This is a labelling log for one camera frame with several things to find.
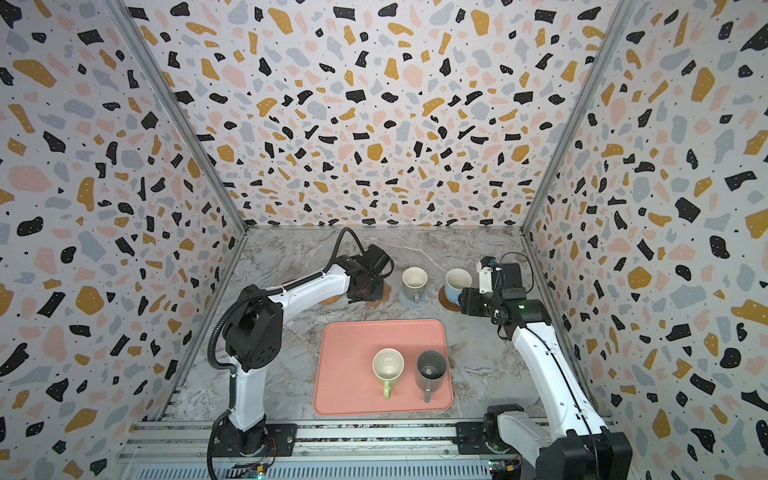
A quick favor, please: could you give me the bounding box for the woven tan round coaster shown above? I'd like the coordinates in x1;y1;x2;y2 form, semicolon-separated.
320;295;341;306

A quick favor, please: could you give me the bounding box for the white mug grey handle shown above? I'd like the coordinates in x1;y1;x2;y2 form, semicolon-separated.
401;266;429;294

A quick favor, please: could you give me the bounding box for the white mug blue handle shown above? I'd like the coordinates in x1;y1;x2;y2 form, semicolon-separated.
444;268;473;305

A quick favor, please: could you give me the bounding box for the dark brown round coaster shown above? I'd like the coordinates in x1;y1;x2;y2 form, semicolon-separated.
438;287;461;312

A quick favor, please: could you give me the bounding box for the grey blue round coaster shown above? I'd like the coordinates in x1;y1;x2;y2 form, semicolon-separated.
398;289;428;309

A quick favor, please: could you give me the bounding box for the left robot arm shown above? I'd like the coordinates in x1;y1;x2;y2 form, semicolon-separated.
207;245;394;432

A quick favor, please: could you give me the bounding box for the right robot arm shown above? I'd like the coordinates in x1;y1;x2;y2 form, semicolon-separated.
459;256;632;479

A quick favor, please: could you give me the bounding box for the brown paw print coaster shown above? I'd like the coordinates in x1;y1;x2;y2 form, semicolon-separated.
366;283;392;308

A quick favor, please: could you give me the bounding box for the grey metal mug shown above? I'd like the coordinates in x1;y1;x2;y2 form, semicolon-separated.
416;350;448;403

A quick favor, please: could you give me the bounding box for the pink rectangular tray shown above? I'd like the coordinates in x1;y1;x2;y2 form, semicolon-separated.
313;319;454;416

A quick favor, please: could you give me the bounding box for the white mug green handle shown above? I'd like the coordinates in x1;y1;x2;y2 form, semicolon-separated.
372;348;405;399

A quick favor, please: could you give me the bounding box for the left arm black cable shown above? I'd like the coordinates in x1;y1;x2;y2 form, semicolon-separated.
205;226;367;480

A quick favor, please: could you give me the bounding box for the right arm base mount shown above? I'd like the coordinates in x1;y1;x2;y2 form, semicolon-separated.
452;404;524;455

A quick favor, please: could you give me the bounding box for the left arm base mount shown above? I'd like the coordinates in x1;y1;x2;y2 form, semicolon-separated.
208;418;298;458

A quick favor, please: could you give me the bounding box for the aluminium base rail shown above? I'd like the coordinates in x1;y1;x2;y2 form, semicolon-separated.
113;416;637;480

